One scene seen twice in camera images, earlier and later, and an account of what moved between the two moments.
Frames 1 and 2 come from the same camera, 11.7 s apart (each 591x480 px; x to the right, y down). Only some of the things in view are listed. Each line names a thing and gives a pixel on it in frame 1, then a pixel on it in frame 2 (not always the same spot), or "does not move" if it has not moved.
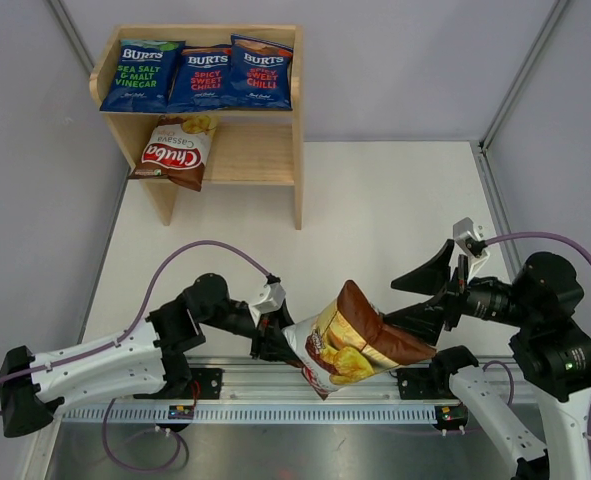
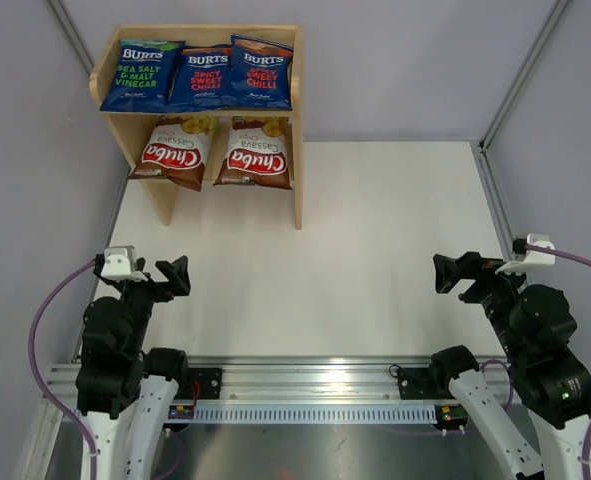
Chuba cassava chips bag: (349, 341) → (258, 153)
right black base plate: (423, 383) does not move
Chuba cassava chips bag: (177, 150) does not move
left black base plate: (209, 382) does not move
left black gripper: (269, 340) → (176, 275)
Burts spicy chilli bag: (260, 75) does not move
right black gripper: (432, 276) → (470, 264)
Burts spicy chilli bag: (203, 78) does not move
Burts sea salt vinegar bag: (144, 76) does not move
